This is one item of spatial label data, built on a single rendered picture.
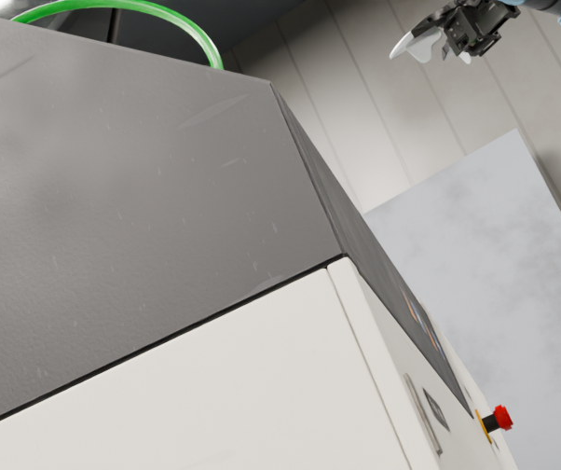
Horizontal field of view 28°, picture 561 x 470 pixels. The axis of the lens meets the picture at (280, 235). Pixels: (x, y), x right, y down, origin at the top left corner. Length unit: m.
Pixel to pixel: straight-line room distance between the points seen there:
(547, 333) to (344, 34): 1.39
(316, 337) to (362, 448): 0.09
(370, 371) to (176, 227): 0.19
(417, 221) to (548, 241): 0.44
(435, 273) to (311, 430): 2.69
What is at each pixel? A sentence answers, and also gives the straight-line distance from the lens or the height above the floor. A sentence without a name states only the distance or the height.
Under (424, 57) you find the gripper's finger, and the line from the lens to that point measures 1.86.
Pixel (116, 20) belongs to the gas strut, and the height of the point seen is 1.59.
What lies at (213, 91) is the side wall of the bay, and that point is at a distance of 0.89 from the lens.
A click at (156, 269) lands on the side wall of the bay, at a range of 0.85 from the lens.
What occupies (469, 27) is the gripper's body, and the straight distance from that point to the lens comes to 1.84.
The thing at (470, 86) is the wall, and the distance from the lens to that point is 3.80.
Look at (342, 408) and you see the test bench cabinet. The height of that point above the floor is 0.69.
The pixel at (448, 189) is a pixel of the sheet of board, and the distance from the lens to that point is 3.55.
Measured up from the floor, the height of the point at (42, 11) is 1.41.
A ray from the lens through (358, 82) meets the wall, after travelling 3.95.
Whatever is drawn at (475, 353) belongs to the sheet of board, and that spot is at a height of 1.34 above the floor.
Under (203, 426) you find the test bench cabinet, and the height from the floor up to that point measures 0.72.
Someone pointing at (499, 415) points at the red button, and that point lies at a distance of 1.56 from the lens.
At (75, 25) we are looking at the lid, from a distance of 1.82.
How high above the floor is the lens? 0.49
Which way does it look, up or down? 24 degrees up
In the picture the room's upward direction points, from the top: 22 degrees counter-clockwise
